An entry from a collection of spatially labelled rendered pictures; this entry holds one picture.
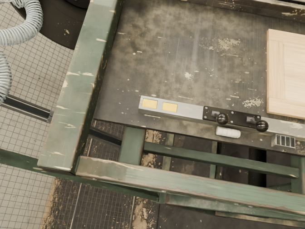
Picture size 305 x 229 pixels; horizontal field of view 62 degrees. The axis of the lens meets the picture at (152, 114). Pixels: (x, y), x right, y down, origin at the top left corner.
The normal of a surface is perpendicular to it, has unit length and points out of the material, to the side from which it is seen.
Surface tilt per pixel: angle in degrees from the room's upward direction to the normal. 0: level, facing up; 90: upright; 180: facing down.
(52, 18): 90
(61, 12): 90
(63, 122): 50
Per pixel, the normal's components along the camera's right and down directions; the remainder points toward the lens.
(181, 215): -0.71, -0.36
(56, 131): 0.07, -0.36
